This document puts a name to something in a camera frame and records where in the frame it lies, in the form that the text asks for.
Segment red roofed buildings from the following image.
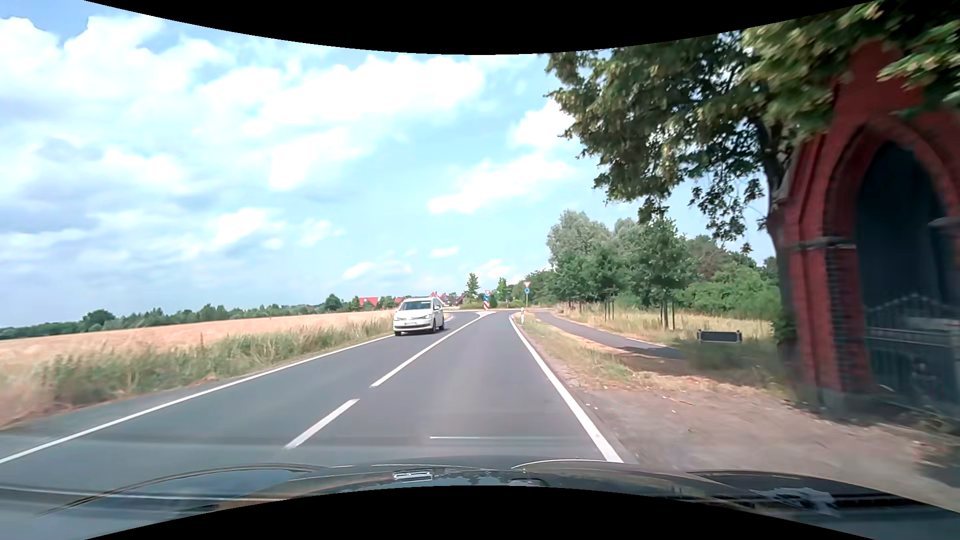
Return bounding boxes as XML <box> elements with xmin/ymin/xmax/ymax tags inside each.
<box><xmin>357</xmin><ymin>291</ymin><xmax>466</xmax><ymax>309</ymax></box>

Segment dry grain field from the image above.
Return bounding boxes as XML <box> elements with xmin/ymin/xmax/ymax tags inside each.
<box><xmin>0</xmin><ymin>309</ymin><xmax>395</xmax><ymax>369</ymax></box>

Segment road markings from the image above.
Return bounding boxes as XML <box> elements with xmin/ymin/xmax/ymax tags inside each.
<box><xmin>0</xmin><ymin>310</ymin><xmax>625</xmax><ymax>466</ymax></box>

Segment red brick gate building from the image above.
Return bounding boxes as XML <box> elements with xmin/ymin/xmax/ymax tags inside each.
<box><xmin>766</xmin><ymin>37</ymin><xmax>960</xmax><ymax>421</ymax></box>

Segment grey asphalt road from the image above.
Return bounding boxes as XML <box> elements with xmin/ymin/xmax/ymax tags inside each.
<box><xmin>0</xmin><ymin>309</ymin><xmax>639</xmax><ymax>496</ymax></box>

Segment distant tree line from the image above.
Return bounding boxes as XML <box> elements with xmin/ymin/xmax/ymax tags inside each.
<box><xmin>0</xmin><ymin>294</ymin><xmax>399</xmax><ymax>340</ymax></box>

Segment dry grass and dirt verge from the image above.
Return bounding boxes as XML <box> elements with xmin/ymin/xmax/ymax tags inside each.
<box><xmin>511</xmin><ymin>310</ymin><xmax>960</xmax><ymax>511</ymax></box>

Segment car's own bonnet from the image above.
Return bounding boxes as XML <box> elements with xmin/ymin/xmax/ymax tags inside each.
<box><xmin>0</xmin><ymin>457</ymin><xmax>960</xmax><ymax>540</ymax></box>

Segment tall grass verge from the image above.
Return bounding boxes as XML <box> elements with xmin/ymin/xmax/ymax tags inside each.
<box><xmin>0</xmin><ymin>315</ymin><xmax>396</xmax><ymax>430</ymax></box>

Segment grey asphalt cycle path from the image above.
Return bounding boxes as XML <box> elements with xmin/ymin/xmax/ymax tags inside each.
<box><xmin>529</xmin><ymin>309</ymin><xmax>685</xmax><ymax>360</ymax></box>

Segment large leafy tree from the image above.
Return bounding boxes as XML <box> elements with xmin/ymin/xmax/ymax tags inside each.
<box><xmin>546</xmin><ymin>0</ymin><xmax>960</xmax><ymax>346</ymax></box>

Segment row of trees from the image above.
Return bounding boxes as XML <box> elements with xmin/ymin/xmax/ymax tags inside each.
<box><xmin>525</xmin><ymin>210</ymin><xmax>781</xmax><ymax>331</ymax></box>

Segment white car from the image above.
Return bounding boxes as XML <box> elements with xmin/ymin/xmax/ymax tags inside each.
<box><xmin>392</xmin><ymin>297</ymin><xmax>447</xmax><ymax>336</ymax></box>

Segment dry grass field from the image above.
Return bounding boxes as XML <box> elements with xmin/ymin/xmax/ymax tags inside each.
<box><xmin>558</xmin><ymin>303</ymin><xmax>775</xmax><ymax>345</ymax></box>

